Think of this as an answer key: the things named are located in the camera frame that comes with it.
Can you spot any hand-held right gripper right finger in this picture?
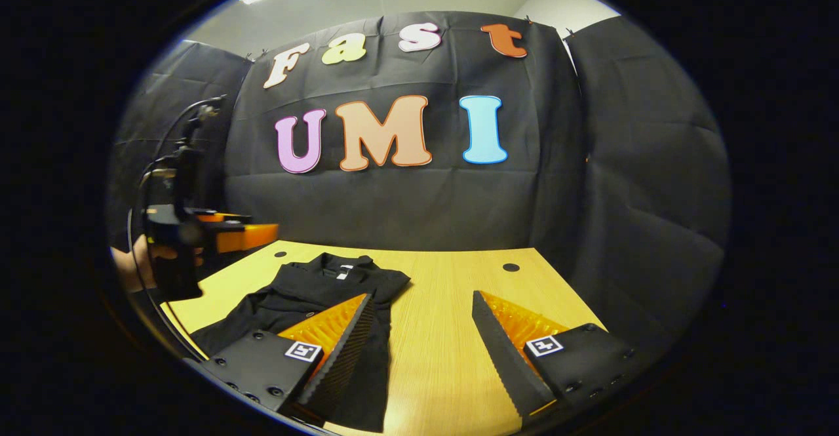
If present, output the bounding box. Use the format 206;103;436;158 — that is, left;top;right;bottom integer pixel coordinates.
472;290;640;424

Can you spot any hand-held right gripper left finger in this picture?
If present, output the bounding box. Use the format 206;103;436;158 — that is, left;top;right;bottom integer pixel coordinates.
197;293;376;424

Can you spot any black shirt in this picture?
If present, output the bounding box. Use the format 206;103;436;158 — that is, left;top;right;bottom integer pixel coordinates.
190;252;412;433

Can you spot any black backdrop cloth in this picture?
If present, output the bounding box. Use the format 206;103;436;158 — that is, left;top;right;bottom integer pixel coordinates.
108;11;732;358

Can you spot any black cable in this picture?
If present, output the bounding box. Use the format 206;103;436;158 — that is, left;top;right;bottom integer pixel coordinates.
128;95;228;273

